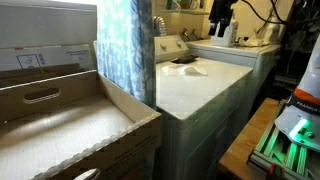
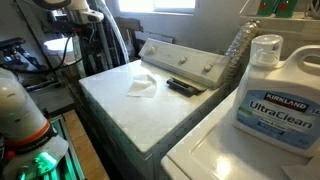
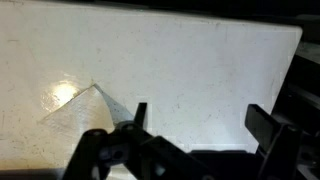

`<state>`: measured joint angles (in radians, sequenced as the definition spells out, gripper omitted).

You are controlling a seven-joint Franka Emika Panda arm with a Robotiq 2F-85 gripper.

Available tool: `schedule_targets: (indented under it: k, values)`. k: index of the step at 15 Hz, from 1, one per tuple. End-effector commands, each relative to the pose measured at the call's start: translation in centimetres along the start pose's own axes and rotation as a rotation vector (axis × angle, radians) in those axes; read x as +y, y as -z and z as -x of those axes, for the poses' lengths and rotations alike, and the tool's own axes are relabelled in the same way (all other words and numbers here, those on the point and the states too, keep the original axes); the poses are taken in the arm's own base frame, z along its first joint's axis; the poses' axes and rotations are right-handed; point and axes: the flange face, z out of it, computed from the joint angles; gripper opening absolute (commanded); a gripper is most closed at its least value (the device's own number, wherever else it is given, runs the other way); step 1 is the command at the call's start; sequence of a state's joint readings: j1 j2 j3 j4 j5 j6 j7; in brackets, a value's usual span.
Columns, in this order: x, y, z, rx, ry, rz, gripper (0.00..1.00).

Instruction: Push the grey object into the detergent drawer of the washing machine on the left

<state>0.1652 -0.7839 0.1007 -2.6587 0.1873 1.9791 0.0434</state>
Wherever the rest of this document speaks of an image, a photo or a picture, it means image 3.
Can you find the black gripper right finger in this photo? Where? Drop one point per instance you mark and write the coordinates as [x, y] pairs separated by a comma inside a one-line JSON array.
[[264, 128]]

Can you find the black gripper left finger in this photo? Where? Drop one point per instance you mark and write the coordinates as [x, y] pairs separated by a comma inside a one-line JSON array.
[[140, 114]]

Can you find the clear plastic bag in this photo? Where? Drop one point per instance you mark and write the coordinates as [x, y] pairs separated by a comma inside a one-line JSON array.
[[93, 108]]

